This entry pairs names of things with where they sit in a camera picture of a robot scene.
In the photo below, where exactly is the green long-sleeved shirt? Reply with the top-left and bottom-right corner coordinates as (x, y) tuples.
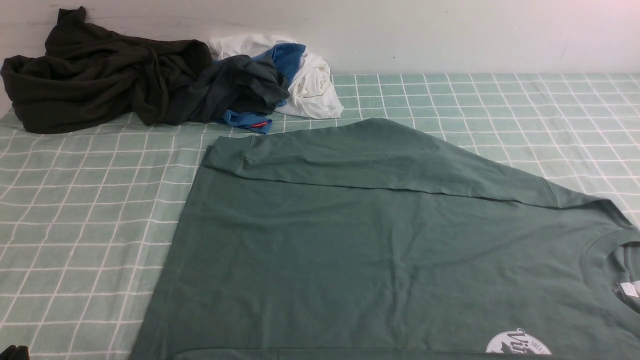
(129, 118), (639, 360)

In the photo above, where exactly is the white crumpled garment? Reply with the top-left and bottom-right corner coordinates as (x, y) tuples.
(209, 34), (345, 120)

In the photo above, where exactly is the dark grey crumpled garment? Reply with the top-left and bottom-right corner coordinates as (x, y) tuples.
(163, 55), (290, 126)

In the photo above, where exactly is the blue crumpled garment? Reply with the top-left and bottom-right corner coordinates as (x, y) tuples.
(216, 42), (306, 134)

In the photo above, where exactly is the green checkered tablecloth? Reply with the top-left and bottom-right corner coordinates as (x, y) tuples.
(0, 73), (640, 360)

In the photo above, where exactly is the dark olive crumpled garment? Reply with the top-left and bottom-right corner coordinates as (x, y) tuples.
(1, 6), (213, 135)

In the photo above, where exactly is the dark object bottom left corner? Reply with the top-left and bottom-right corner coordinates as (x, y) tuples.
(0, 345), (30, 360)

